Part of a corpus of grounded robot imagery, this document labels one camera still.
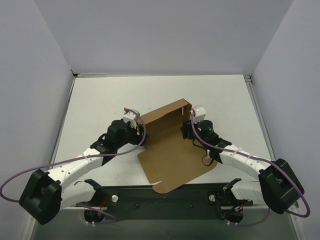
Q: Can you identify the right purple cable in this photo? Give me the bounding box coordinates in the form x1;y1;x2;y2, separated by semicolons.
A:
190;111;312;227

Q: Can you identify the brown cardboard box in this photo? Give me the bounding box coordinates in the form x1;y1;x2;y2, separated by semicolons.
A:
137;98;217;194

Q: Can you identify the purple cable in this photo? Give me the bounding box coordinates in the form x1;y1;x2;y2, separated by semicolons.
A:
190;111;312;227
0;107;147;225

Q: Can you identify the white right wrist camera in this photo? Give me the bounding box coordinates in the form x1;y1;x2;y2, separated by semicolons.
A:
190;105;206;124

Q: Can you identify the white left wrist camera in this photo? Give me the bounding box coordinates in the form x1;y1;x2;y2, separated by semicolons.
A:
122;108;140;129

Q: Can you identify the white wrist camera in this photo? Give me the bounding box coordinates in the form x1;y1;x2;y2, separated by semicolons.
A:
122;108;140;129
190;105;206;124

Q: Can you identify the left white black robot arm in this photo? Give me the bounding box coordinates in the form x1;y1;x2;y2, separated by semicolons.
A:
18;119;147;225

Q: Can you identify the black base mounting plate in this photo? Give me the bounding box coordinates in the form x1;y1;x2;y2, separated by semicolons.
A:
83;183;253;221

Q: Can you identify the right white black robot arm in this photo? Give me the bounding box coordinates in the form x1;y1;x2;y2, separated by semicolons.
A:
180;120;310;217

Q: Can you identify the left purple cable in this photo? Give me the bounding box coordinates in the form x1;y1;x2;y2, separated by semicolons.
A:
0;107;147;225

